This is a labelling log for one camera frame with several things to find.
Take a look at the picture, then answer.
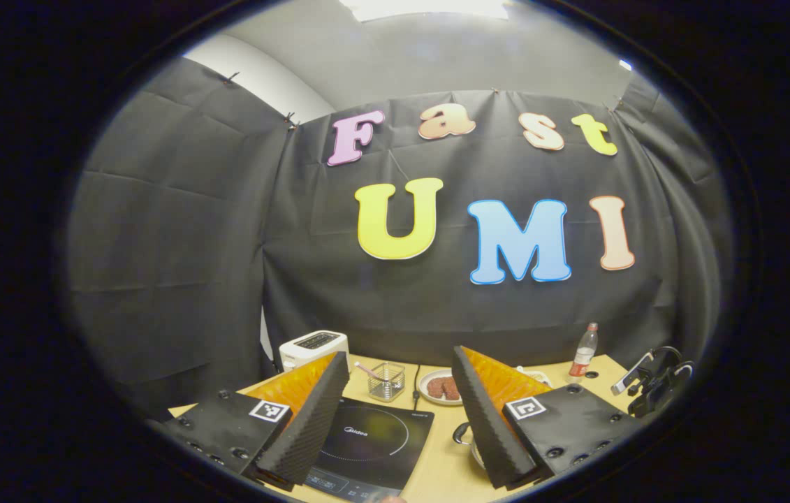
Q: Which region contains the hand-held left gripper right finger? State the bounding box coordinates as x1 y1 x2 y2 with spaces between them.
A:
452 345 643 490

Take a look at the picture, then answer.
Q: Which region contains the wire mesh basket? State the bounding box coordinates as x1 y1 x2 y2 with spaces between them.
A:
368 362 406 402

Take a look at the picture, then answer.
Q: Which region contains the stainless steel pot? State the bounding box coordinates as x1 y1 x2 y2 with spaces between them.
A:
453 421 490 470

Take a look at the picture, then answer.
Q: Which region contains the white divided dish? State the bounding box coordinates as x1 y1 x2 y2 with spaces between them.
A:
515 365 553 387

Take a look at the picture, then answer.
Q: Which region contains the clear plastic water bottle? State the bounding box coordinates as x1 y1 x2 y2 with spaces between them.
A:
569 322 599 378

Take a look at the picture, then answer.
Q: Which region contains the black backdrop cloth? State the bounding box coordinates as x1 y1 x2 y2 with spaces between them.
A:
63 56 734 420

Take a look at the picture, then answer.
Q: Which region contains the round white plate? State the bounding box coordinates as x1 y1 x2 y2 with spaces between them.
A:
418 369 465 407

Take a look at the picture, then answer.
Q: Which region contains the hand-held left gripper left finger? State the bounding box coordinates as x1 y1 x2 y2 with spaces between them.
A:
157 351 351 491

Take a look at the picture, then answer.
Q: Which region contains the black induction cooktop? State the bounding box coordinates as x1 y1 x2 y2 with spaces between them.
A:
304 397 435 500

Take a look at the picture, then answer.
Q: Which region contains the ceiling light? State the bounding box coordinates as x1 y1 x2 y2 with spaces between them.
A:
339 0 511 22

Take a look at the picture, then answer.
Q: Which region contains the white toaster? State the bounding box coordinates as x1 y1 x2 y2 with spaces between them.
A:
279 330 350 372

